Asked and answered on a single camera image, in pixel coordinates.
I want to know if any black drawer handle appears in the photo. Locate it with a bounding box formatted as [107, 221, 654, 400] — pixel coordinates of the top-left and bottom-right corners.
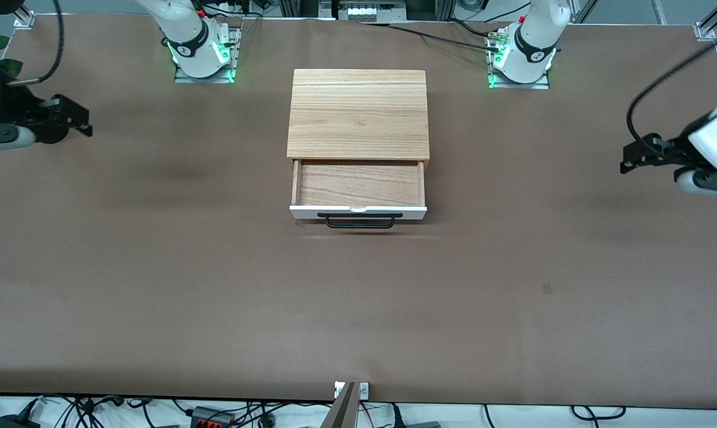
[317, 212, 404, 230]

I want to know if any white-fronted drawer with handle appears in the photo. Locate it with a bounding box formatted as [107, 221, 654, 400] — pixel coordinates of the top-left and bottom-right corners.
[289, 158, 428, 222]

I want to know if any wooden drawer cabinet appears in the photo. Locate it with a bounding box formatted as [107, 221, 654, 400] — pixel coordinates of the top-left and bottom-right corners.
[286, 68, 431, 173]

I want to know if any white power strip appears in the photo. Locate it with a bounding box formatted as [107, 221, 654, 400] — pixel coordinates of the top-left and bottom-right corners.
[333, 0, 408, 22]

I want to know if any black orange power strip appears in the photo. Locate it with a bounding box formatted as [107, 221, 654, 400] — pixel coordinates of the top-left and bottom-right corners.
[191, 407, 235, 428]

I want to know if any dark grey plug box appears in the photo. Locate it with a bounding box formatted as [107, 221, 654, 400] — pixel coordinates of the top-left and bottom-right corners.
[388, 404, 442, 428]

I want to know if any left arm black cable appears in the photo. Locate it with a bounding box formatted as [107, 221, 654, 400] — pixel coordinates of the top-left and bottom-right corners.
[626, 29, 717, 143]

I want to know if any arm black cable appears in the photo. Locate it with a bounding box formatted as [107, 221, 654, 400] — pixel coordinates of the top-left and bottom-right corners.
[626, 29, 717, 143]
[7, 0, 65, 87]

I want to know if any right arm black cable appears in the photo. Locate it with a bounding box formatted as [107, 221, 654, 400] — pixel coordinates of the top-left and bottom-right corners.
[7, 0, 65, 87]

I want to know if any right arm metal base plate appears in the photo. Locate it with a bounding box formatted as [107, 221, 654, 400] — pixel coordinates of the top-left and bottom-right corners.
[174, 27, 242, 84]

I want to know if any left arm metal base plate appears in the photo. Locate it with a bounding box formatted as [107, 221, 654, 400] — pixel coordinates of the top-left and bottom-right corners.
[487, 27, 551, 90]

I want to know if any thin black table cable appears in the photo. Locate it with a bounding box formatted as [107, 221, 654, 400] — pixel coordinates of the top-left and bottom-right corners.
[447, 18, 498, 39]

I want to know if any thick black table cable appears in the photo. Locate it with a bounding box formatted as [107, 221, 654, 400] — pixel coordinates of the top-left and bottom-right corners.
[361, 23, 503, 53]

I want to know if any looped black floor cable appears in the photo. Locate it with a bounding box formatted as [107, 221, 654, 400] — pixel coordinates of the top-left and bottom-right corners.
[571, 405, 627, 420]

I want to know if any small metal edge bracket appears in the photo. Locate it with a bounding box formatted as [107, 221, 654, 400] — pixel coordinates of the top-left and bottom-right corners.
[334, 381, 370, 399]

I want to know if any wooden post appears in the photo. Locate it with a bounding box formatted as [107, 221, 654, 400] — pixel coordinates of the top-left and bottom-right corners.
[321, 382, 357, 428]

